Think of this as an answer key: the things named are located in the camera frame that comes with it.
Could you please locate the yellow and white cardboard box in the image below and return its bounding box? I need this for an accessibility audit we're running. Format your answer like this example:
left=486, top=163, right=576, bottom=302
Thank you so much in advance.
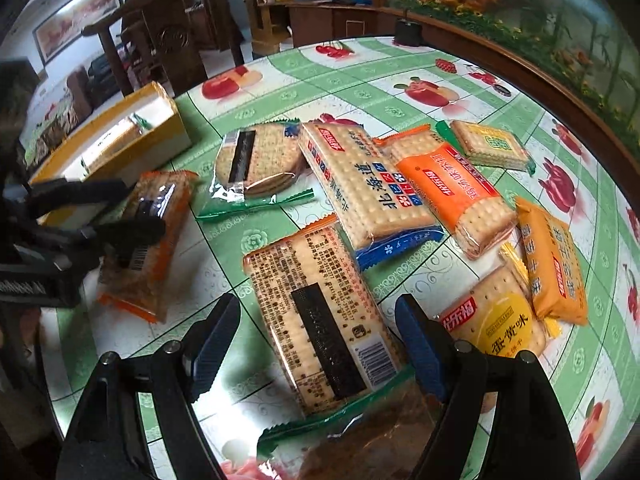
left=29, top=82, right=194, bottom=227

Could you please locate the round cracker packet green edge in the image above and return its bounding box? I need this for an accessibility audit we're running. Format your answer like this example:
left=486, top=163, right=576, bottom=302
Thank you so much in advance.
left=257, top=382, right=451, bottom=480

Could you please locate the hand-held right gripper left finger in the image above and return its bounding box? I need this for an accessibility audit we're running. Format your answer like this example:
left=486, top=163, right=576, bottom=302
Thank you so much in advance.
left=55, top=294, right=242, bottom=480

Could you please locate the wooden cabinet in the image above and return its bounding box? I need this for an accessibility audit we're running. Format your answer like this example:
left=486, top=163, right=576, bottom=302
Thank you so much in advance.
left=249, top=0, right=392, bottom=57

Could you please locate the glass tank with flowers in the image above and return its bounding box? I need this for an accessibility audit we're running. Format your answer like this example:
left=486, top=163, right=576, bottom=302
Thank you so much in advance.
left=389, top=0, right=640, bottom=171

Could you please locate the blue square cracker packet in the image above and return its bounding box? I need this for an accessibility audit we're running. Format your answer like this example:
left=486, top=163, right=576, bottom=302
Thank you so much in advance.
left=297, top=121, right=446, bottom=271

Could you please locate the small green cracker packet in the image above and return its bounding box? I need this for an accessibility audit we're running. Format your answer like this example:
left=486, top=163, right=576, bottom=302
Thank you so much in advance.
left=435, top=120, right=536, bottom=177

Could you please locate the square cracker packet black bar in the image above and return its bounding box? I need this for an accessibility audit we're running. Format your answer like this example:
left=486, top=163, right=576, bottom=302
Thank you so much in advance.
left=242, top=214, right=417, bottom=418

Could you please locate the dark plastic-wrapped snack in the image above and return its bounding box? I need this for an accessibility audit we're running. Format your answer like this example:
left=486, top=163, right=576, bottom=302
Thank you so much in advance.
left=195, top=121, right=315, bottom=219

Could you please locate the orange-yellow cracker packet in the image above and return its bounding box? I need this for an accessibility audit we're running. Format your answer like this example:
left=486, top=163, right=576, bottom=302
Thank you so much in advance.
left=515, top=197, right=589, bottom=327

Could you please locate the orange label cracker packet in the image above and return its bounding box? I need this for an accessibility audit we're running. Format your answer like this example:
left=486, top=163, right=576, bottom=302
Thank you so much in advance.
left=374, top=125, right=519, bottom=261

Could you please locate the orange-edged clear cracker packet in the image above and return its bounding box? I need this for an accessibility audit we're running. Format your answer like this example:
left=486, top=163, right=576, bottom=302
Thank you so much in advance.
left=97, top=170, right=199, bottom=324

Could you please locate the framed wall painting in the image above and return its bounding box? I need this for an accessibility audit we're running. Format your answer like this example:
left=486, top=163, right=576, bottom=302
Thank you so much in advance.
left=32, top=0, right=124, bottom=67

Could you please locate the dark sofa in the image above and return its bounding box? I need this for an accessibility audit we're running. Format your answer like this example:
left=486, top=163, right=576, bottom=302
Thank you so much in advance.
left=66, top=54, right=127, bottom=112

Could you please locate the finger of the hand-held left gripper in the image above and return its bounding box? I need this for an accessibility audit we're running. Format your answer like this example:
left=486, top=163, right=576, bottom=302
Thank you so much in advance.
left=27, top=177, right=132, bottom=221
left=80, top=216, right=167, bottom=269

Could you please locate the dark wooden chair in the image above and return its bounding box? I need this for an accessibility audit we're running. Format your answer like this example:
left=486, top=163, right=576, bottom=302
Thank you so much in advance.
left=81, top=0, right=247, bottom=100

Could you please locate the fruit print green tablecloth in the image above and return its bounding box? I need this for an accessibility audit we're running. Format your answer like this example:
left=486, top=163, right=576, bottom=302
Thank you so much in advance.
left=37, top=35, right=640, bottom=480

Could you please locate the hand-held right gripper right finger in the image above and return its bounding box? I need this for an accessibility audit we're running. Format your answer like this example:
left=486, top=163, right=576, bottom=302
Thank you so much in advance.
left=394, top=294, right=583, bottom=480

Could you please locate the yellow round-label cracker packet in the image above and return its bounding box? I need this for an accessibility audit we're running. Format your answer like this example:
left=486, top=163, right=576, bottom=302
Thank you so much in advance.
left=439, top=242, right=562, bottom=376

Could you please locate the small black object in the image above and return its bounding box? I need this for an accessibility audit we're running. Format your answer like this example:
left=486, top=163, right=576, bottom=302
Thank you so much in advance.
left=394, top=17, right=424, bottom=47

